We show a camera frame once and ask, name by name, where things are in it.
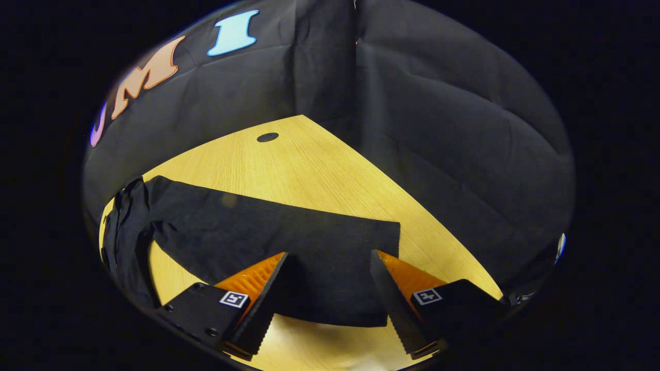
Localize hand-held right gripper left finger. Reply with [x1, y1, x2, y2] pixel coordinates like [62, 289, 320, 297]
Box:
[157, 251, 290, 361]

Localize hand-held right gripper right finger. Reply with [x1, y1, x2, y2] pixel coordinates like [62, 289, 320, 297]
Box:
[369, 249, 508, 360]

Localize black button jacket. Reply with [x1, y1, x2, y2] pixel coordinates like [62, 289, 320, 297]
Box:
[101, 175, 402, 328]

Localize black backdrop cloth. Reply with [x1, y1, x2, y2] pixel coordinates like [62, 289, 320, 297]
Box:
[82, 0, 575, 294]

